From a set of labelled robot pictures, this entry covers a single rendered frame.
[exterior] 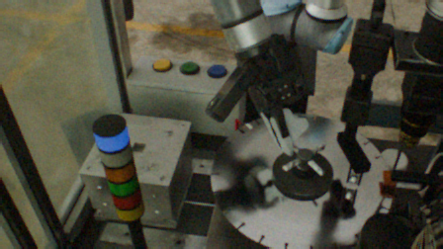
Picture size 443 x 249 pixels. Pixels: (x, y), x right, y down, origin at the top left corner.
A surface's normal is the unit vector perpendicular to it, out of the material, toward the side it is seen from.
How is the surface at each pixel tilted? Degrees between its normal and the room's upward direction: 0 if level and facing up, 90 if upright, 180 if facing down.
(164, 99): 90
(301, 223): 0
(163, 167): 0
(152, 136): 0
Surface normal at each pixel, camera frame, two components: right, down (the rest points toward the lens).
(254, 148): 0.06, -0.76
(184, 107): -0.11, 0.64
